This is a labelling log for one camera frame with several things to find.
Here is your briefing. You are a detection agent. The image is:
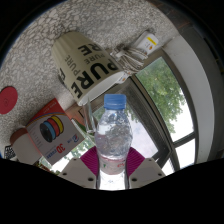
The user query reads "white and red filament box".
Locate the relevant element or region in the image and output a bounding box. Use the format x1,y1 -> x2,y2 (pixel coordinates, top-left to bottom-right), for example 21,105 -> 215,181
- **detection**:
25,98 -> 86,165

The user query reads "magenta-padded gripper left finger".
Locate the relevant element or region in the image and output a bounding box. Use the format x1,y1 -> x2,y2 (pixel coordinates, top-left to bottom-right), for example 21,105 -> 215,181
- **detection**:
58,146 -> 101,190

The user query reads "cream mug with black letters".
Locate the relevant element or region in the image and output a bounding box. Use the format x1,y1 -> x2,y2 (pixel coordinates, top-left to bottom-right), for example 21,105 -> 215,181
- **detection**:
51,30 -> 126,107

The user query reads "flat round red coaster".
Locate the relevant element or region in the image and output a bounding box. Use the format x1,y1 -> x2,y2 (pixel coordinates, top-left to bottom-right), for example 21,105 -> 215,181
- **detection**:
0,86 -> 19,115

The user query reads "dark-framed bay window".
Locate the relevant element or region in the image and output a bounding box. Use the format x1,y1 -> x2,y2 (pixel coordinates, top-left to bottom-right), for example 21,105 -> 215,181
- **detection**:
59,49 -> 201,174

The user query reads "long white cardboard box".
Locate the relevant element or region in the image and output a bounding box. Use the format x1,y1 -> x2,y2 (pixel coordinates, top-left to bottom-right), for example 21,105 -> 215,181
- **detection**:
114,31 -> 160,84

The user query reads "coiled white cable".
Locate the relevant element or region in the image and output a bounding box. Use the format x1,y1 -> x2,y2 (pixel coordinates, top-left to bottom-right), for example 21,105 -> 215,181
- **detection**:
109,44 -> 149,75

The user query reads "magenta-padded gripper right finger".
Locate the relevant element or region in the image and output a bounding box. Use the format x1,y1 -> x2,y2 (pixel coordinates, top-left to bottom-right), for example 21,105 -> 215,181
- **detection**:
125,146 -> 167,190

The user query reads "clear blue-capped water bottle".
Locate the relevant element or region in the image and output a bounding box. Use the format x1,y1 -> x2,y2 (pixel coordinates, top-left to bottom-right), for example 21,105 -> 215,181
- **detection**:
94,93 -> 134,191

